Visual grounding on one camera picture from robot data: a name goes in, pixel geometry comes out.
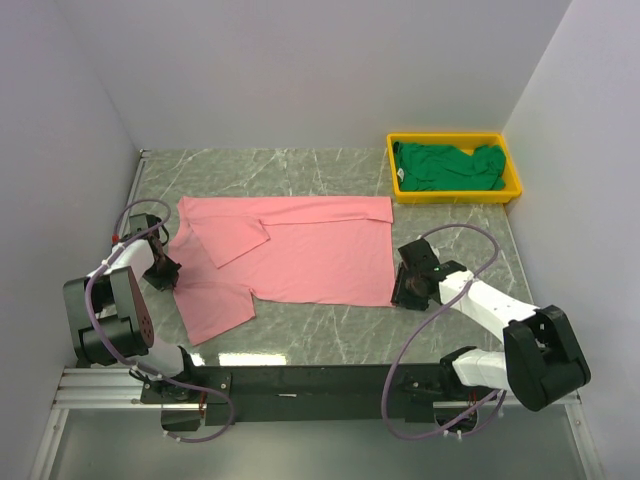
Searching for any pink t shirt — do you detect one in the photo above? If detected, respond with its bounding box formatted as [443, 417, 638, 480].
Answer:
[169, 196, 395, 345]

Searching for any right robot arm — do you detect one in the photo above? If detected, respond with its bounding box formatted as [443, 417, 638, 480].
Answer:
[392, 239, 591, 411]

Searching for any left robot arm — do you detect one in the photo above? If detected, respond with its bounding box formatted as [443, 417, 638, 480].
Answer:
[63, 214, 200, 402]

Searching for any green t shirt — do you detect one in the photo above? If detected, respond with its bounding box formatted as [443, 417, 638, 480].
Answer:
[392, 142, 506, 192]

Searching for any yellow plastic bin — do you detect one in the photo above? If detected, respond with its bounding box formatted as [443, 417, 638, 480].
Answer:
[386, 132, 522, 205]

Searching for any black base beam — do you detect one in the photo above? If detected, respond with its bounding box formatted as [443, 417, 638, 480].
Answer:
[139, 363, 496, 432]

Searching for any aluminium frame rail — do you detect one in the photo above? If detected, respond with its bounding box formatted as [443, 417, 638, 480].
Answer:
[29, 149, 151, 480]

